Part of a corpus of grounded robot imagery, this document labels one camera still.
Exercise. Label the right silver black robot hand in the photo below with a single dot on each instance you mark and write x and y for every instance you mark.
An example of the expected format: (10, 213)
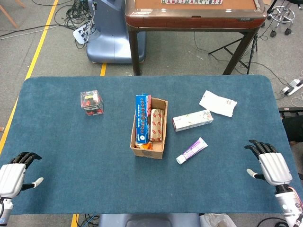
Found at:
(274, 168)

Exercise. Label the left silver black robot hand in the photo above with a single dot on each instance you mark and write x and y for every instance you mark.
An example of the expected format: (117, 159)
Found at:
(10, 176)

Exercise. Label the purple and white tube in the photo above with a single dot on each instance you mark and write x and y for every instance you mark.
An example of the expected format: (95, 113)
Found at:
(193, 150)

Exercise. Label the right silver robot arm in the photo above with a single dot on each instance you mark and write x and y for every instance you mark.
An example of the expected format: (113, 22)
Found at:
(290, 204)

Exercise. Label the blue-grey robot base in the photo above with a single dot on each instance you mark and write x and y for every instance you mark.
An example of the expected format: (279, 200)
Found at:
(111, 42)

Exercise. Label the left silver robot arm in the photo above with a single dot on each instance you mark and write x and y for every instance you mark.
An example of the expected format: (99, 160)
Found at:
(6, 209)

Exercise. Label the white floral toothpaste box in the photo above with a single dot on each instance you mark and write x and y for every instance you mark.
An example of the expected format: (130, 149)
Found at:
(193, 120)

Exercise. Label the clear cube with red items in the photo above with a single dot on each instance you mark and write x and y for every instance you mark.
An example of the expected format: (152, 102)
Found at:
(92, 102)

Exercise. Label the brown cardboard box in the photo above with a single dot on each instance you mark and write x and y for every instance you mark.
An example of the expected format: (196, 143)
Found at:
(148, 152)

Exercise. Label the blue cookie box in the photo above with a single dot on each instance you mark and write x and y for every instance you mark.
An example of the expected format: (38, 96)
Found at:
(142, 118)

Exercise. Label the black equipment case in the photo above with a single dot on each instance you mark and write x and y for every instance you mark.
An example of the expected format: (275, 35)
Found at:
(293, 125)

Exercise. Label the crumpled clear plastic bag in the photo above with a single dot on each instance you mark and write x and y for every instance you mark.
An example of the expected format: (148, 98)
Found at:
(216, 221)

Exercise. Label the white power strip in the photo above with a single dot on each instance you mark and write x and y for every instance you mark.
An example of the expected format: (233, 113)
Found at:
(293, 86)
(80, 35)

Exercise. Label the white tissue pack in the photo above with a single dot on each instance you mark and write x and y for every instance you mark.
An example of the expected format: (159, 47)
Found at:
(217, 104)

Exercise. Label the brown red-print snack pack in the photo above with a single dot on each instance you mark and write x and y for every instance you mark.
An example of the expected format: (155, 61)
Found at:
(157, 125)

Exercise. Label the orange snack packet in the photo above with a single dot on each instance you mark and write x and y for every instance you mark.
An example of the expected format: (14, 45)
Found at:
(145, 145)

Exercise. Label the grey robot torso base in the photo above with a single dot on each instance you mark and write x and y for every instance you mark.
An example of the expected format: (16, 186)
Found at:
(149, 221)

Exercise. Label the chrome wheeled stool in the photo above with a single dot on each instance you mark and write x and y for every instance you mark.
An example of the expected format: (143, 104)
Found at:
(282, 16)

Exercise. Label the white chair wooden legs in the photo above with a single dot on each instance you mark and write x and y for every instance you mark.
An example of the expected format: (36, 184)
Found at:
(9, 14)

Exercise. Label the brown mahjong table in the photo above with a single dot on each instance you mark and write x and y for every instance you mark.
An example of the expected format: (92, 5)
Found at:
(194, 20)

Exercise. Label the mahjong tile row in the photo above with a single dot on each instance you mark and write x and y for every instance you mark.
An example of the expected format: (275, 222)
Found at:
(191, 1)

